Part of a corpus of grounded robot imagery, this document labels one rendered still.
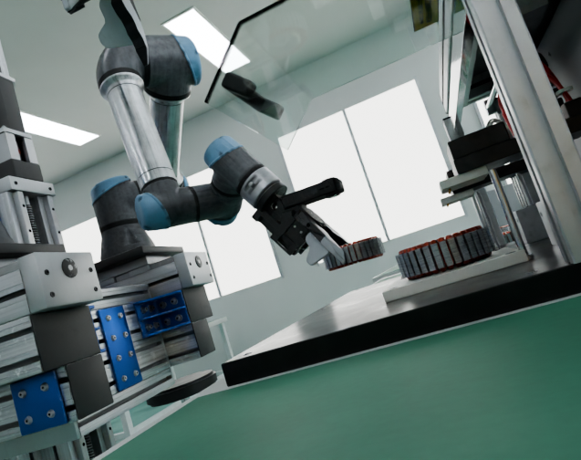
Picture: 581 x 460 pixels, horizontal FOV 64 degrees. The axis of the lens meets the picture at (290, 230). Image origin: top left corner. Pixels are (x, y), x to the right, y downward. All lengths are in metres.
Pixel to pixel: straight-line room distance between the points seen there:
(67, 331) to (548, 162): 0.74
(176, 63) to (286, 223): 0.51
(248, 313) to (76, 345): 5.03
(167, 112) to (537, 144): 0.98
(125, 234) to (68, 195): 6.06
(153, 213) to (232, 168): 0.17
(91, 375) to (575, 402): 0.79
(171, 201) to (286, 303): 4.79
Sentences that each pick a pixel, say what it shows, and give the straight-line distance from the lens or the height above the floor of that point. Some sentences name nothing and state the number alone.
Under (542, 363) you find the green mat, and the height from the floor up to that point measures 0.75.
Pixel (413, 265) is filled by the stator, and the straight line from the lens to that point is 0.55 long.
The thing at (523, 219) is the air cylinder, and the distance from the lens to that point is 0.80.
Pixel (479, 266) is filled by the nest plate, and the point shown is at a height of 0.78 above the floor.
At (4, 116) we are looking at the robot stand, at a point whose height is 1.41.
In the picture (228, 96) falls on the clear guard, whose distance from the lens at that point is 0.49.
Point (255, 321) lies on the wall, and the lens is 5.84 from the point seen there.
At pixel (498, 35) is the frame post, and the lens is 0.42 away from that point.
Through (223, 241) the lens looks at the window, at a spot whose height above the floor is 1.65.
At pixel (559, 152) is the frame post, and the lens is 0.40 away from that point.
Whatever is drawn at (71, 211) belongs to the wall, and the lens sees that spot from 7.33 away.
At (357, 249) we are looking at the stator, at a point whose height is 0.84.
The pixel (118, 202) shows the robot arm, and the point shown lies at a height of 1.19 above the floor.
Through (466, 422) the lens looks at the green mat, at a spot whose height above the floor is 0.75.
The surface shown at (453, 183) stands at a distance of 0.56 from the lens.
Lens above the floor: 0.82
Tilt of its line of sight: 7 degrees up
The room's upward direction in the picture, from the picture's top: 18 degrees counter-clockwise
